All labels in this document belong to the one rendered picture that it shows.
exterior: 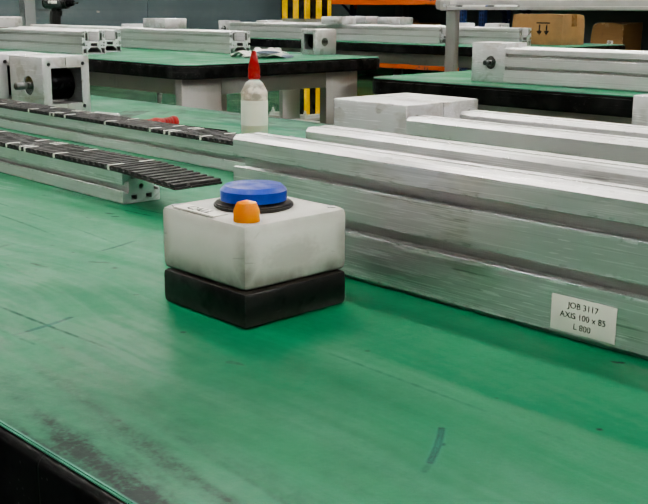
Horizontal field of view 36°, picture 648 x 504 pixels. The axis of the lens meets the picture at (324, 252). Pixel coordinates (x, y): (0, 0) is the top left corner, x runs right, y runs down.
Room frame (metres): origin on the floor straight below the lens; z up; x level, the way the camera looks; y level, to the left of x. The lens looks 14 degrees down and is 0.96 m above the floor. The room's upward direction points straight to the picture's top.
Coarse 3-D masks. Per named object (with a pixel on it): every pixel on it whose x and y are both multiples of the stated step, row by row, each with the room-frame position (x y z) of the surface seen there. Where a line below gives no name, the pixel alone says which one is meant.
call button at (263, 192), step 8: (224, 184) 0.59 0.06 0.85; (232, 184) 0.59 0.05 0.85; (240, 184) 0.59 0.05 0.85; (248, 184) 0.59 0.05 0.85; (256, 184) 0.59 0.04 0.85; (264, 184) 0.59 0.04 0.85; (272, 184) 0.59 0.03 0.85; (280, 184) 0.59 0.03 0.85; (224, 192) 0.58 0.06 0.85; (232, 192) 0.57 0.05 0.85; (240, 192) 0.57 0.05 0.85; (248, 192) 0.57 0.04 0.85; (256, 192) 0.57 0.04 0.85; (264, 192) 0.57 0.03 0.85; (272, 192) 0.57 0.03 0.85; (280, 192) 0.58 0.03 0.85; (224, 200) 0.58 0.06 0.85; (232, 200) 0.57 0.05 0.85; (240, 200) 0.57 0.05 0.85; (256, 200) 0.57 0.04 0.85; (264, 200) 0.57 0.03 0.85; (272, 200) 0.57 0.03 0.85; (280, 200) 0.58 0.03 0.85
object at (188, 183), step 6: (174, 180) 0.85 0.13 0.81; (180, 180) 0.85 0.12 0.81; (186, 180) 0.85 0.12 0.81; (192, 180) 0.86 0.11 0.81; (198, 180) 0.85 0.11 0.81; (204, 180) 0.85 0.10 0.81; (210, 180) 0.86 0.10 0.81; (216, 180) 0.86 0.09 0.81; (162, 186) 0.84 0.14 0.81; (168, 186) 0.84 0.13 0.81; (174, 186) 0.83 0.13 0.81; (180, 186) 0.84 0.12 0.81; (186, 186) 0.84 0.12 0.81; (192, 186) 0.84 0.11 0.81; (198, 186) 0.85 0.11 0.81
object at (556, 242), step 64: (320, 128) 0.77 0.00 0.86; (320, 192) 0.66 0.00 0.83; (384, 192) 0.64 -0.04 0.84; (448, 192) 0.58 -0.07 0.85; (512, 192) 0.55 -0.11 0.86; (576, 192) 0.52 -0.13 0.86; (640, 192) 0.51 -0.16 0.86; (384, 256) 0.62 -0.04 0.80; (448, 256) 0.58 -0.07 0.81; (512, 256) 0.56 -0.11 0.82; (576, 256) 0.52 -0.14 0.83; (640, 256) 0.49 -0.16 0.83; (512, 320) 0.55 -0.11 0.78; (576, 320) 0.52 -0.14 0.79; (640, 320) 0.49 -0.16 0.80
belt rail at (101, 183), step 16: (0, 160) 1.09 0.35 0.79; (16, 160) 1.06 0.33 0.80; (32, 160) 1.02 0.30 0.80; (48, 160) 0.99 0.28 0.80; (32, 176) 1.02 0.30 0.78; (48, 176) 1.00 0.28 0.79; (64, 176) 0.99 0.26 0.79; (80, 176) 0.96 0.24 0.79; (96, 176) 0.93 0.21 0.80; (112, 176) 0.91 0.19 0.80; (128, 176) 0.90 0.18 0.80; (80, 192) 0.95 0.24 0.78; (96, 192) 0.93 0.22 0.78; (112, 192) 0.91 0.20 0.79; (128, 192) 0.90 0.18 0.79; (144, 192) 0.91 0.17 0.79
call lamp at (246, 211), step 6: (240, 204) 0.54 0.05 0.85; (246, 204) 0.54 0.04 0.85; (252, 204) 0.54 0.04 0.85; (234, 210) 0.54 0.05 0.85; (240, 210) 0.54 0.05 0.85; (246, 210) 0.54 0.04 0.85; (252, 210) 0.54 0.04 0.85; (258, 210) 0.54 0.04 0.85; (234, 216) 0.54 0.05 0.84; (240, 216) 0.54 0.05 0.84; (246, 216) 0.54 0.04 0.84; (252, 216) 0.54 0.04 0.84; (258, 216) 0.54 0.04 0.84; (240, 222) 0.54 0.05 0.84; (246, 222) 0.54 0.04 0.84; (252, 222) 0.54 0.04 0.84
